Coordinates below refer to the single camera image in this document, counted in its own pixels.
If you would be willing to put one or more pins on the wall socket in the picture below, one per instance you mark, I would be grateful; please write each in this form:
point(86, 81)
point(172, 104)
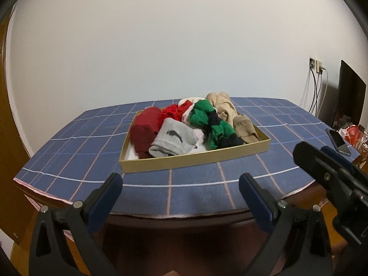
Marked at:
point(319, 66)
point(312, 62)

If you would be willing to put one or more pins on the blue plaid tablecloth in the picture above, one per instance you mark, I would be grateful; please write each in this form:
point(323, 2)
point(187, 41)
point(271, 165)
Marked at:
point(86, 138)

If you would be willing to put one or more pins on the gold cardboard tray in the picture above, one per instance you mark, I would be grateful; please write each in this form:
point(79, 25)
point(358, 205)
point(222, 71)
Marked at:
point(201, 158)

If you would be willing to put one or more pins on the dark red underwear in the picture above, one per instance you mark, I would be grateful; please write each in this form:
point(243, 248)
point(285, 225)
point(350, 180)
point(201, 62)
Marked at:
point(143, 132)

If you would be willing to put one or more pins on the cream white underwear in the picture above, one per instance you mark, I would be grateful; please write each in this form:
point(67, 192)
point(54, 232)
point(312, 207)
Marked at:
point(191, 100)

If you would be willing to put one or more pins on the bright red lace underwear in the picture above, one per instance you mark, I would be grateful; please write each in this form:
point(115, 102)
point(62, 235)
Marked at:
point(172, 110)

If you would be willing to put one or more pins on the cluttered low shelf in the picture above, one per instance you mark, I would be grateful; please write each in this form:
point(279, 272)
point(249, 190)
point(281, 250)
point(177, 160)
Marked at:
point(363, 149)

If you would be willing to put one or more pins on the red plastic bag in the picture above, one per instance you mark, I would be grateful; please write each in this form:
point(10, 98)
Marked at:
point(355, 133)

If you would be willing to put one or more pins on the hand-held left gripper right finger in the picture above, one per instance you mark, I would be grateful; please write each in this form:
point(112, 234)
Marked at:
point(257, 204)

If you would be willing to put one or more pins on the black smartphone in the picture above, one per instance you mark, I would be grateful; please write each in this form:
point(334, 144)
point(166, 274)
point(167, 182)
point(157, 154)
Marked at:
point(339, 143)

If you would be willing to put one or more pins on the tan brown underwear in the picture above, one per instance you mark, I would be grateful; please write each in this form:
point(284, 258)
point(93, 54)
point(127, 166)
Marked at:
point(244, 126)

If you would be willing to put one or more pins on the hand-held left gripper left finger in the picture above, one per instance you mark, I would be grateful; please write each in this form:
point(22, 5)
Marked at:
point(105, 201)

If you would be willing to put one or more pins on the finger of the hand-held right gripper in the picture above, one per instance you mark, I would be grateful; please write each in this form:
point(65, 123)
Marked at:
point(319, 166)
point(335, 155)

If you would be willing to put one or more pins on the green and black sock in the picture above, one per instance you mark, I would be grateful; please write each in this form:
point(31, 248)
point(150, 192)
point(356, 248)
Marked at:
point(218, 132)

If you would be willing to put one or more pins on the pale pink underwear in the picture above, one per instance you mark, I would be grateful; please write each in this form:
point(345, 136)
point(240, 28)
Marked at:
point(199, 135)

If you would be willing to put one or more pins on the dark wooden desk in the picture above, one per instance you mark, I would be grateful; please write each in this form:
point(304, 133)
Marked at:
point(172, 235)

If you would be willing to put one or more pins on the wooden door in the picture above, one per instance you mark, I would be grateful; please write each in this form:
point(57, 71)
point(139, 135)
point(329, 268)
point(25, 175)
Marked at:
point(8, 120)

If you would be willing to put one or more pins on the beige sock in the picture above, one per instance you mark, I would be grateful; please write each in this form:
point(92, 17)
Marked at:
point(224, 106)

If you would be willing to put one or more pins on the dark wooden desk drawer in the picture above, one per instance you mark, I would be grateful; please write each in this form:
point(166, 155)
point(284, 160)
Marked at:
point(178, 253)

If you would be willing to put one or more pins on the black monitor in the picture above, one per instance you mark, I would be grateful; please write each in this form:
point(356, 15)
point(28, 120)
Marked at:
point(349, 97)

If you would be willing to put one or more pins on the grey sock with logo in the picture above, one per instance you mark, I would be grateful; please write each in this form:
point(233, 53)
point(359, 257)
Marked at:
point(188, 135)

